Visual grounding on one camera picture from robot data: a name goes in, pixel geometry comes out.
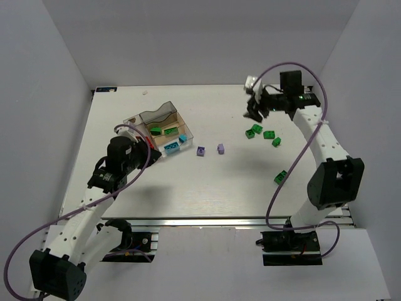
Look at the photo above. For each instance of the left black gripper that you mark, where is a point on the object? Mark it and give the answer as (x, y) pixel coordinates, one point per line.
(146, 153)

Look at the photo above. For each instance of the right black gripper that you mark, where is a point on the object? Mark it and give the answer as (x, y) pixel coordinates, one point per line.
(259, 105)

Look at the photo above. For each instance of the red lego brick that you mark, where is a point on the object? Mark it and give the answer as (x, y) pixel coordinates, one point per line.
(147, 139)

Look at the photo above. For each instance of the long cyan lego brick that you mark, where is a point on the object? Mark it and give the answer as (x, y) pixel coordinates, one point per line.
(171, 148)

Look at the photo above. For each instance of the small cyan lego brick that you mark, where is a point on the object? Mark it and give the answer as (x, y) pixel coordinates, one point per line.
(182, 138)

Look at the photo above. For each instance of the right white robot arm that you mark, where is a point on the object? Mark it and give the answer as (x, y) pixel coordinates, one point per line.
(337, 178)

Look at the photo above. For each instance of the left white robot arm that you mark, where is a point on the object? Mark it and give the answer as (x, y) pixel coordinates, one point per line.
(61, 269)

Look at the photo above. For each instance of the clear compartment organizer box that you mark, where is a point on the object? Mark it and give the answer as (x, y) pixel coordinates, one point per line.
(164, 129)

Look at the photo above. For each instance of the small green lego brick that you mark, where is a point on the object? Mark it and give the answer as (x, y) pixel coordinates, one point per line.
(276, 142)

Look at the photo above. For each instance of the purple lego brick left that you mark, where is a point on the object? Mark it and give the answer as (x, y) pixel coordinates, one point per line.
(200, 151)

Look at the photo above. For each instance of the purple lego brick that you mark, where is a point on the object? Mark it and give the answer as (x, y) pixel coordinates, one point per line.
(220, 149)
(200, 151)

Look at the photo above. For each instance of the purple lego brick right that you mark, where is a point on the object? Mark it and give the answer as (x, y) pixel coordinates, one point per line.
(220, 149)

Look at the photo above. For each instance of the blue label sticker left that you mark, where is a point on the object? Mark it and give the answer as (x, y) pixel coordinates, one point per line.
(105, 89)

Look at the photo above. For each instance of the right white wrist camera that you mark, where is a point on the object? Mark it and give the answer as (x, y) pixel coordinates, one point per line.
(253, 87)

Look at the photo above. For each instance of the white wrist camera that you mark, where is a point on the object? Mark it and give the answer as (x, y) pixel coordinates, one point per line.
(124, 132)
(253, 87)

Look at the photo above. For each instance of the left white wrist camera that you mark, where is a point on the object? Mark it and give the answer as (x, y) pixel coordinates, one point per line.
(124, 132)

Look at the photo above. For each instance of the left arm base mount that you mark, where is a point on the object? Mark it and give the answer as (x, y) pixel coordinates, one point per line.
(137, 246)

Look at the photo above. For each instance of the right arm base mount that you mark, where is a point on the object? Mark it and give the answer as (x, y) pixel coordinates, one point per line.
(288, 249)

